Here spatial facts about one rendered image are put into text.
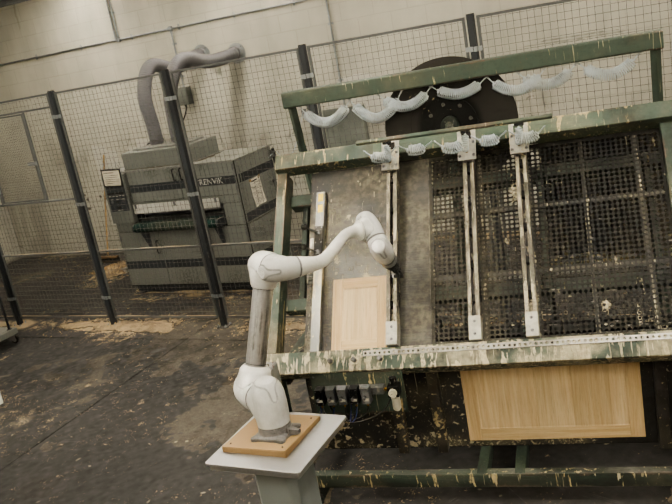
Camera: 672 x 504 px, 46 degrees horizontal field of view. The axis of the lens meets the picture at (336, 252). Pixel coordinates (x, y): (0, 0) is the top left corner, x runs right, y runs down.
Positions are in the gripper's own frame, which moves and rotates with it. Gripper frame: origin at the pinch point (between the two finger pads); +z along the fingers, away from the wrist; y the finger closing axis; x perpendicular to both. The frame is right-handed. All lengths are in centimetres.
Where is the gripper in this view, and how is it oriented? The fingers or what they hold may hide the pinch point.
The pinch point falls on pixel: (399, 274)
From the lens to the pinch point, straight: 418.3
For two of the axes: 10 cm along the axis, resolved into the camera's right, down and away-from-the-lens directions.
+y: 0.3, -9.2, 3.8
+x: -9.5, 1.0, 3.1
